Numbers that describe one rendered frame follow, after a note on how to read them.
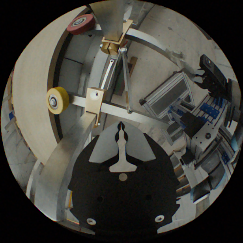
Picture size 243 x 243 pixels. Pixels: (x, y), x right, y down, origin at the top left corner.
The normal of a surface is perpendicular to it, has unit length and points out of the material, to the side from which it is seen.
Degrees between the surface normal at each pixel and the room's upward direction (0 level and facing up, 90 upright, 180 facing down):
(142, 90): 0
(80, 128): 90
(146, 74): 0
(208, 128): 90
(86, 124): 90
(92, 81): 0
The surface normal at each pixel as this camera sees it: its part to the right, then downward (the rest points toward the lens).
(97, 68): 0.04, 0.50
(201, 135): -0.69, -0.62
